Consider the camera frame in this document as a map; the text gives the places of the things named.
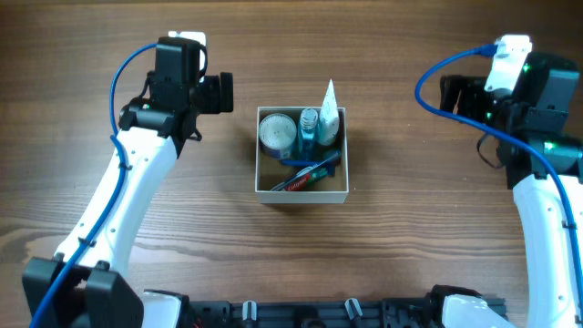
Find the cotton swab jar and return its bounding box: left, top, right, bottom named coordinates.
left=259, top=113, right=297, bottom=160

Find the blue mouthwash bottle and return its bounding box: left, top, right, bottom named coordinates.
left=298, top=108, right=319, bottom=160

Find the white lotion tube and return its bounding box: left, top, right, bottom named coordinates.
left=317, top=80, right=340, bottom=146

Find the Colgate toothpaste tube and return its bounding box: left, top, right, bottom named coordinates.
left=282, top=167, right=331, bottom=191

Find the blue disposable razor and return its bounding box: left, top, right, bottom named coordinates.
left=281, top=159, right=340, bottom=177

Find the white blue toothbrush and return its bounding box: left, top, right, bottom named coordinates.
left=271, top=150, right=342, bottom=191

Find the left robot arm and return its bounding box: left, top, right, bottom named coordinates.
left=22, top=31, right=233, bottom=327

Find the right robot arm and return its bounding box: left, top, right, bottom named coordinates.
left=414, top=45, right=582, bottom=327

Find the white cardboard box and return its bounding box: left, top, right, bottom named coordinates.
left=254, top=108, right=350, bottom=204

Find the right blue cable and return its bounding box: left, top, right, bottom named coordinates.
left=413, top=43, right=583, bottom=320

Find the blue cable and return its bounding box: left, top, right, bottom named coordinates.
left=413, top=43, right=583, bottom=320
left=27, top=42, right=160, bottom=328

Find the left blue cable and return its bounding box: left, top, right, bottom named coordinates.
left=27, top=42, right=160, bottom=328

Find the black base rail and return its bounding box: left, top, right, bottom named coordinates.
left=145, top=291, right=507, bottom=328

